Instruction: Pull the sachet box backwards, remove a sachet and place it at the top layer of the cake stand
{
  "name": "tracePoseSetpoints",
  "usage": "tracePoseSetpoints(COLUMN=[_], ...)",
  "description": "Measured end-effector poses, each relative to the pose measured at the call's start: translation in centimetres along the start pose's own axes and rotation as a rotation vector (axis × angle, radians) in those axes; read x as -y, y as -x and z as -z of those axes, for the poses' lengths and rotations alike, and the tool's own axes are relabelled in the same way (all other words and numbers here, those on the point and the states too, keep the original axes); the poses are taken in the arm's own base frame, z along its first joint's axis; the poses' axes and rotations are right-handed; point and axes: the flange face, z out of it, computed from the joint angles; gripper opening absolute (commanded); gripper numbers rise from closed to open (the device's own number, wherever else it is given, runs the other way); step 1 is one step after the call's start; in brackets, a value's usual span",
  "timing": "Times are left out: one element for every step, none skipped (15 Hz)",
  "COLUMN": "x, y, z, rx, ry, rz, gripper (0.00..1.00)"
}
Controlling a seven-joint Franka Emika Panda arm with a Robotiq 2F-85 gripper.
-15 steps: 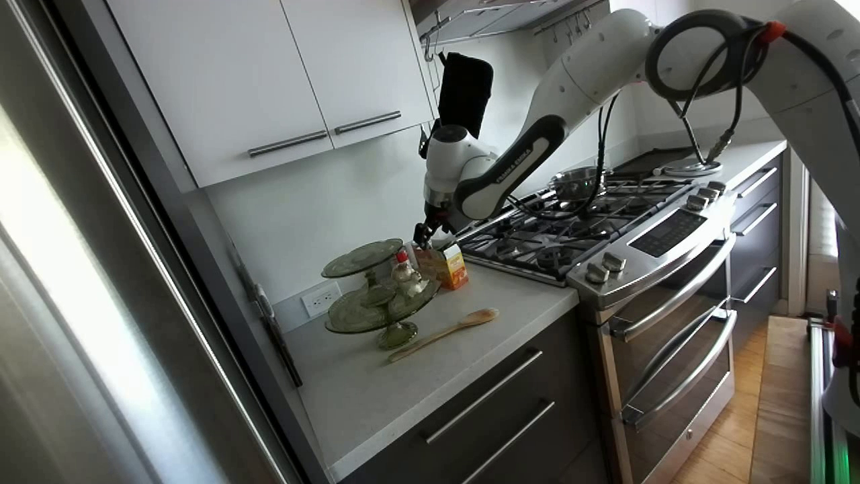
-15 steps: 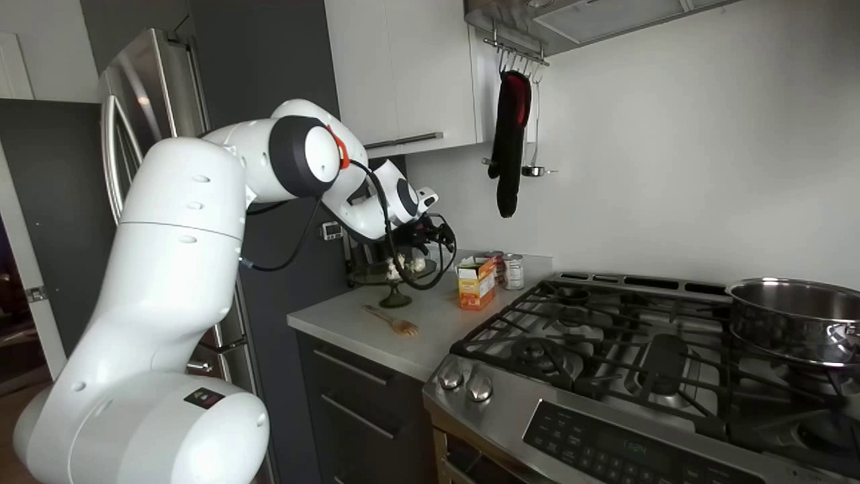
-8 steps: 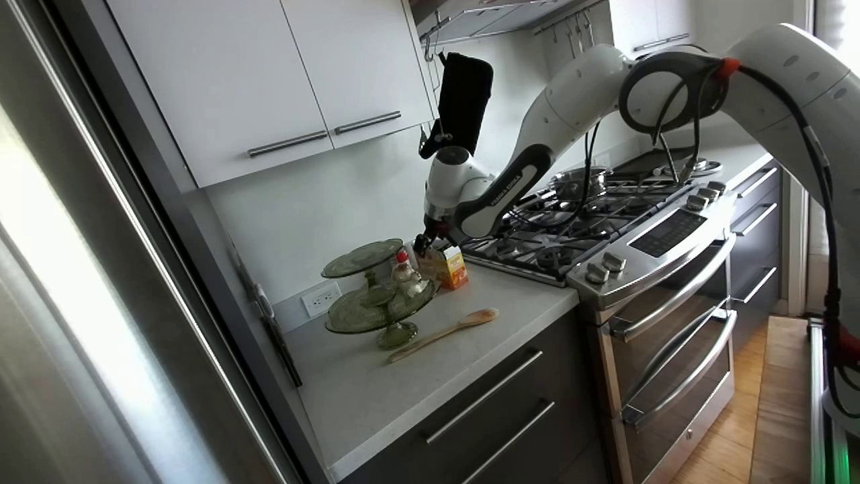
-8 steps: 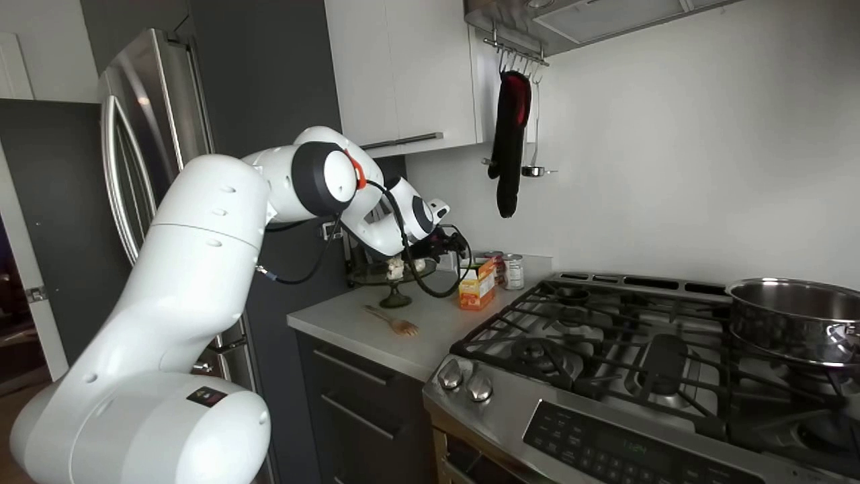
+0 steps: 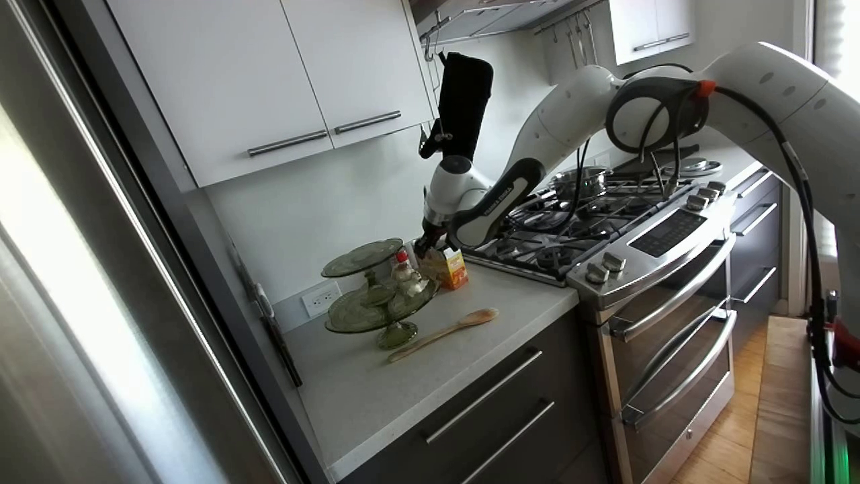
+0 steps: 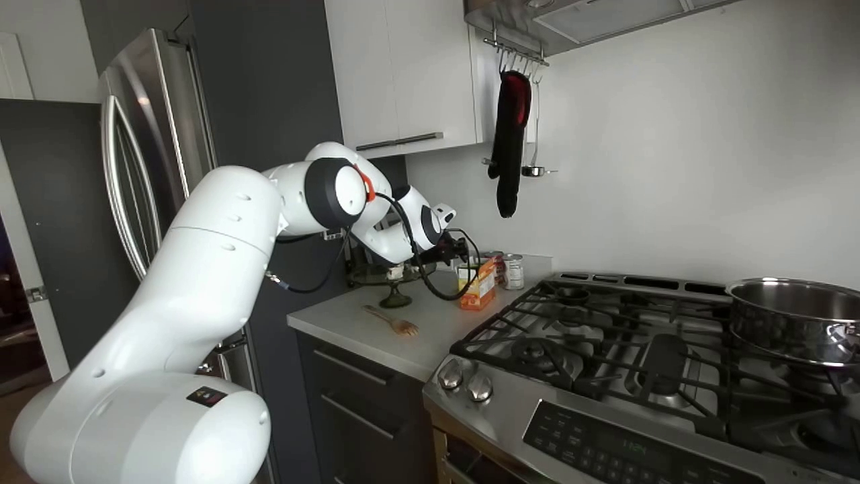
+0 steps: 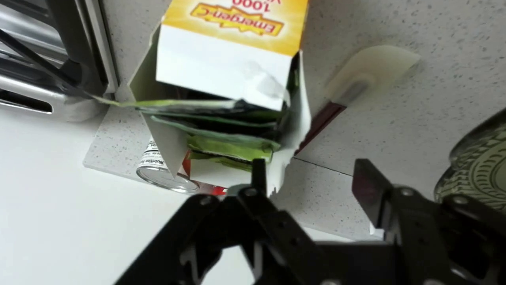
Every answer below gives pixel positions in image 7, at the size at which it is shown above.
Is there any stainless steel refrigerator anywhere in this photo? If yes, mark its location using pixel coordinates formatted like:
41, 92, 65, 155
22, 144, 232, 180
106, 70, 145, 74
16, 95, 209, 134
0, 0, 120, 123

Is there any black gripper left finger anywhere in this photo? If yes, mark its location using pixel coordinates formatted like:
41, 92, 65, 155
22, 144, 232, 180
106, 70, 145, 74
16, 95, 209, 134
231, 157, 338, 285

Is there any white spatula wooden handle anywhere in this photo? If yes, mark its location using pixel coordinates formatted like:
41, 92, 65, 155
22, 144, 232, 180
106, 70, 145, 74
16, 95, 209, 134
293, 43, 422, 155

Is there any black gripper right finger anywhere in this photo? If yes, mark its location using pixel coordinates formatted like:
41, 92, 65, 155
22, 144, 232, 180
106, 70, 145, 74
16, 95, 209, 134
351, 157, 506, 285

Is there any green glass tiered stand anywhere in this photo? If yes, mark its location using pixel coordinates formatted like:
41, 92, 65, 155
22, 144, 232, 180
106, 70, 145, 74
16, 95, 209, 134
433, 106, 506, 214

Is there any green sachet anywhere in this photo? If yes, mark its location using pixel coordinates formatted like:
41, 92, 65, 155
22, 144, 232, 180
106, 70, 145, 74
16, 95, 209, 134
185, 133, 281, 165
90, 95, 289, 117

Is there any orange yellow sachet box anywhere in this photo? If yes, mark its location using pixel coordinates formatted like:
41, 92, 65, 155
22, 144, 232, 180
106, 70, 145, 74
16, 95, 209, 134
128, 0, 313, 198

